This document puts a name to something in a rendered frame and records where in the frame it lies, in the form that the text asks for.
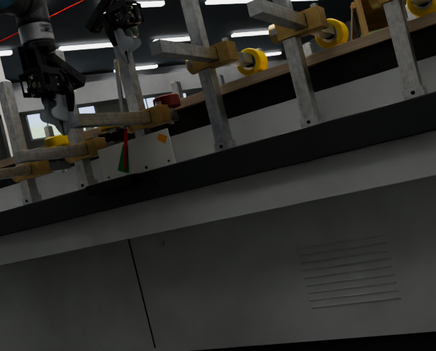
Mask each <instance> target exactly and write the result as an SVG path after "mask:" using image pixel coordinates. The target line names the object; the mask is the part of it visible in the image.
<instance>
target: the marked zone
mask: <svg viewBox="0 0 436 351"><path fill-rule="evenodd" d="M123 152H124V145H123V147H122V151H121V154H120V161H119V165H118V171H121V172H124V173H129V158H128V146H127V166H126V168H125V170H124V168H123Z"/></svg>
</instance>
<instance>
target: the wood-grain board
mask: <svg viewBox="0 0 436 351"><path fill-rule="evenodd" d="M407 25H408V28H409V31H410V33H414V32H417V31H420V30H423V29H427V28H429V27H432V26H436V12H433V13H430V14H427V15H424V16H422V17H418V18H416V19H412V20H410V21H407ZM390 40H391V34H390V31H389V28H387V29H383V30H381V31H377V32H375V33H372V34H369V35H367V36H363V37H360V38H357V39H354V40H351V41H348V42H345V43H343V44H340V45H337V46H334V47H330V48H328V49H324V50H322V51H319V52H316V53H314V54H310V55H308V56H305V58H306V63H307V66H308V68H309V67H311V66H314V65H317V64H320V63H324V62H326V61H330V60H332V59H336V58H338V57H341V56H345V55H347V54H351V53H354V52H358V51H360V50H363V49H366V48H369V47H372V46H375V45H379V44H381V43H384V42H387V41H390ZM288 74H290V69H289V66H288V63H284V64H281V65H278V66H275V67H273V68H269V69H266V70H264V71H261V72H257V73H255V74H252V75H249V76H246V77H243V78H240V79H237V80H235V81H231V82H228V83H226V84H222V85H220V86H219V87H220V90H221V95H222V96H223V95H227V94H229V93H233V92H236V91H239V90H242V89H244V88H248V87H250V86H254V85H256V84H260V83H263V82H265V81H269V80H272V79H276V78H278V77H282V76H284V75H288ZM202 102H205V98H204V95H203V91H202V92H200V93H196V94H193V95H190V96H187V97H184V98H182V99H180V103H181V105H180V106H179V107H176V108H174V109H173V111H178V110H181V109H185V108H187V107H191V106H194V105H196V104H200V103H202ZM95 134H97V135H98V137H100V136H103V135H106V134H109V131H108V132H101V131H100V127H97V128H94V129H92V130H88V131H85V132H84V138H85V141H87V140H90V139H92V138H93V135H95ZM12 165H15V160H14V157H13V156H12V157H9V158H6V159H3V160H0V169H3V168H6V167H8V166H12Z"/></svg>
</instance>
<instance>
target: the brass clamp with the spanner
mask: <svg viewBox="0 0 436 351"><path fill-rule="evenodd" d="M141 111H149V114H150V119H151V122H150V123H146V124H143V125H131V126H130V127H129V128H128V129H127V132H128V133H130V134H131V133H134V132H135V131H137V130H142V129H146V128H153V127H157V126H159V125H163V124H165V123H170V122H171V121H172V120H171V114H170V111H169V106H168V105H167V104H158V105H155V106H153V107H150V108H147V109H144V110H141Z"/></svg>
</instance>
